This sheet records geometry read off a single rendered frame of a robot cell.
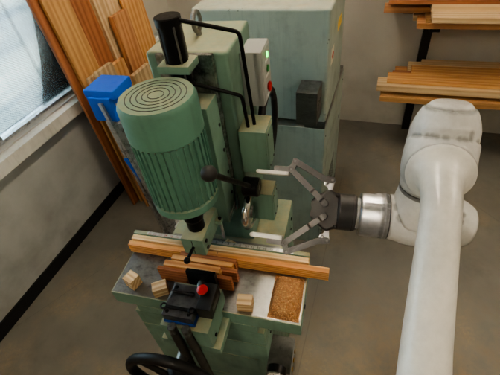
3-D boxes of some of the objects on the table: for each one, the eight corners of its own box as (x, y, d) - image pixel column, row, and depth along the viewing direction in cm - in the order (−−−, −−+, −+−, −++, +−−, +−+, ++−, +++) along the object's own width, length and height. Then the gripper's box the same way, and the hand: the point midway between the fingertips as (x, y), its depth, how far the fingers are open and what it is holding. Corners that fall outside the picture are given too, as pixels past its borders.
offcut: (143, 282, 113) (138, 274, 111) (134, 291, 111) (129, 283, 108) (135, 277, 115) (130, 269, 112) (126, 285, 113) (121, 277, 110)
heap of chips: (266, 317, 101) (265, 310, 98) (275, 274, 110) (275, 268, 108) (298, 323, 99) (298, 316, 96) (304, 279, 108) (305, 272, 106)
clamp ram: (184, 305, 105) (177, 289, 99) (193, 283, 111) (186, 267, 104) (213, 310, 103) (207, 295, 97) (220, 288, 108) (215, 271, 102)
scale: (146, 234, 121) (146, 234, 121) (148, 231, 122) (148, 231, 121) (293, 254, 109) (293, 254, 109) (293, 250, 110) (293, 250, 110)
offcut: (237, 311, 103) (236, 304, 100) (239, 300, 105) (237, 293, 103) (252, 312, 102) (251, 305, 100) (254, 300, 105) (252, 294, 102)
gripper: (350, 271, 75) (251, 257, 80) (361, 155, 76) (263, 148, 81) (352, 278, 68) (244, 262, 73) (364, 149, 69) (256, 142, 74)
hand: (259, 202), depth 77 cm, fingers open, 13 cm apart
